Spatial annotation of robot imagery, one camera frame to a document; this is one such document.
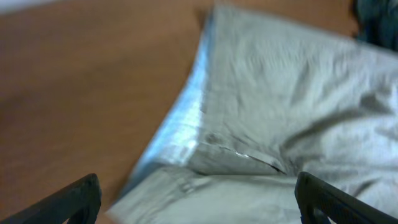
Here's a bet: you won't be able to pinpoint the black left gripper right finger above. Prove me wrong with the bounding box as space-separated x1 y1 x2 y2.
295 172 397 224

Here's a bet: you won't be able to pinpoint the dark shirt with white collar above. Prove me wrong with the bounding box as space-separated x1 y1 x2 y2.
353 0 397 52

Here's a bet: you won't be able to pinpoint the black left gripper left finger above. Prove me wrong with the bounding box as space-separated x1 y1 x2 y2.
1 174 101 224

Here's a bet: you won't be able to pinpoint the khaki shorts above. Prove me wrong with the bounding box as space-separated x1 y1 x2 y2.
108 6 397 223

